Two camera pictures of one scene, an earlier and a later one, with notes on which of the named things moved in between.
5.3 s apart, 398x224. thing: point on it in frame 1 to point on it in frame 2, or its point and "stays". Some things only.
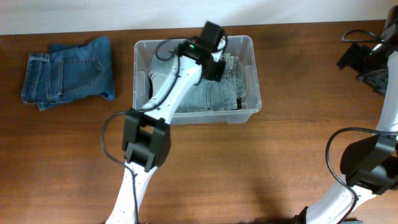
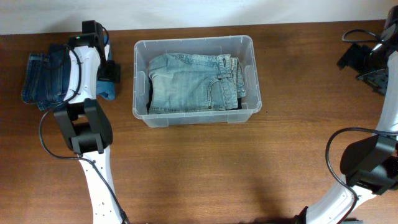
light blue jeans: x=226 y=93 stays
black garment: x=239 y=102 stays
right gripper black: x=349 y=59 stays
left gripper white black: x=216 y=70 to x=110 y=70
